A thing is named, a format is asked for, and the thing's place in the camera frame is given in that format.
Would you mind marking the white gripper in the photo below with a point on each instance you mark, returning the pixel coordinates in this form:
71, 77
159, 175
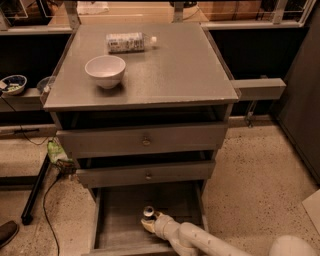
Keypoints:
160, 223

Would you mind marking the silver blue redbull can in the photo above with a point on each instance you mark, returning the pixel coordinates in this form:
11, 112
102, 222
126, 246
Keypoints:
148, 213

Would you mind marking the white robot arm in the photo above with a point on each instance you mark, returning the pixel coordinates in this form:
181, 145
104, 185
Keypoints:
188, 239

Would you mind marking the grey open bottom drawer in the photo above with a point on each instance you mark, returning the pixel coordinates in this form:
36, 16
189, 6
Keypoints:
117, 228

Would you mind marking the grey middle drawer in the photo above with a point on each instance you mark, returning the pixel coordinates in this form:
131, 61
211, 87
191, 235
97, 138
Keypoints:
145, 174

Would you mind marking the grey top drawer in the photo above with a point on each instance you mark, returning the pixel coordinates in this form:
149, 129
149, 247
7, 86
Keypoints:
121, 141

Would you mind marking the grey drawer cabinet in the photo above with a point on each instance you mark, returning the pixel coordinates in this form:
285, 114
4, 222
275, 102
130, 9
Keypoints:
180, 81

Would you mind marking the green snack bag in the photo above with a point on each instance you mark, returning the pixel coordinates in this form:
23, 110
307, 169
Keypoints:
57, 155

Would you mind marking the black metal table leg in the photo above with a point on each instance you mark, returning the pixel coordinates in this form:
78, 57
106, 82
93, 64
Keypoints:
26, 216

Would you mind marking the dark shoe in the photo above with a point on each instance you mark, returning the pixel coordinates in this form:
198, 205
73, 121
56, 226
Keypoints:
8, 232

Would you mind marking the white ceramic bowl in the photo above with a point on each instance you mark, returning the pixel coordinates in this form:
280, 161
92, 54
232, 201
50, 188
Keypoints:
106, 71

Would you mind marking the grey side shelf bar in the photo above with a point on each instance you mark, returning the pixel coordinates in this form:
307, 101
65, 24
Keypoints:
259, 89

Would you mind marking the small clear cup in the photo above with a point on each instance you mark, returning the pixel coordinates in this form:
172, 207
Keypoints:
45, 85

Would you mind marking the plastic water bottle lying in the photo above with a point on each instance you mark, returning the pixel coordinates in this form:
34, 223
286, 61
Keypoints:
129, 42

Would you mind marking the blue patterned bowl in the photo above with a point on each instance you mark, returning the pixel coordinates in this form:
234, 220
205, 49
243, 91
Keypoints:
13, 84

